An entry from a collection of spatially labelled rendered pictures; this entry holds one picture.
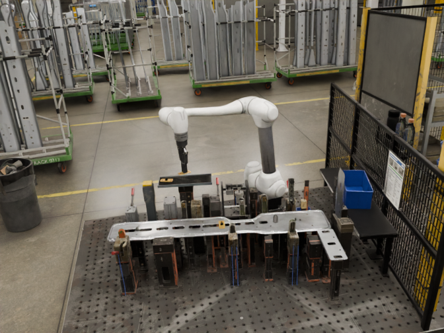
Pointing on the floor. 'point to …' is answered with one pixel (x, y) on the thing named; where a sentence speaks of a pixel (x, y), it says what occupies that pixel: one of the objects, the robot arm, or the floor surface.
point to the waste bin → (18, 195)
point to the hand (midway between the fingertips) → (184, 167)
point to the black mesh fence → (388, 200)
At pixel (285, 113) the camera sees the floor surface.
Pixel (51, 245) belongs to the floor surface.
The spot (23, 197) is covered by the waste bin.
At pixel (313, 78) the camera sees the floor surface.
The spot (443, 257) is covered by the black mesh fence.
